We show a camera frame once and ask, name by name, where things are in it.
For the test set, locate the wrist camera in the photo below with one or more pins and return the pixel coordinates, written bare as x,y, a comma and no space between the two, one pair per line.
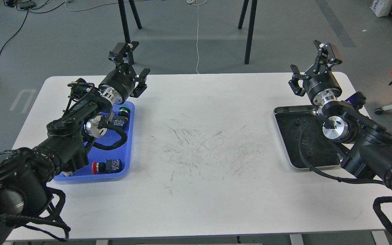
80,88
357,100

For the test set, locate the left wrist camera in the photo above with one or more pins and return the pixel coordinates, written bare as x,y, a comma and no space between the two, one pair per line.
80,88

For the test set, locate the metal tray with black mat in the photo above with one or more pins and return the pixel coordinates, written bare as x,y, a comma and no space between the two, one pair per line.
302,136

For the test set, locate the power strip on floor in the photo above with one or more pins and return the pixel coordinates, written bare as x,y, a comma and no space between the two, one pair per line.
26,5

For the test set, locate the green push button switch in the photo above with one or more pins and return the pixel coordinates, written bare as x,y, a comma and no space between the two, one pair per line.
121,119

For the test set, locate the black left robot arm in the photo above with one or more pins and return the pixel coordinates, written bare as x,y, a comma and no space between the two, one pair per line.
24,173

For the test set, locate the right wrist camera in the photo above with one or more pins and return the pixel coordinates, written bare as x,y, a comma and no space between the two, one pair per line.
357,100

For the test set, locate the black tripod right leg pair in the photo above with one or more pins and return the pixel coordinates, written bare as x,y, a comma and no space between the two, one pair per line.
251,25

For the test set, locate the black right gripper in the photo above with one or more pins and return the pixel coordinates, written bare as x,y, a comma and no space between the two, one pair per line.
323,87

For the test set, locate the white cardboard box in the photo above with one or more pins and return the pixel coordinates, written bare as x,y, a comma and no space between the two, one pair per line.
381,8

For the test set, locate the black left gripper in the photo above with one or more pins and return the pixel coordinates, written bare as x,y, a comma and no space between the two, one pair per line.
119,84

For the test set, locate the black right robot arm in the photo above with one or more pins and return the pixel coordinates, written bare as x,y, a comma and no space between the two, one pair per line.
364,145

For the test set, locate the red push button switch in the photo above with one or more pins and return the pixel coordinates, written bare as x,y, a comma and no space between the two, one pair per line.
110,166

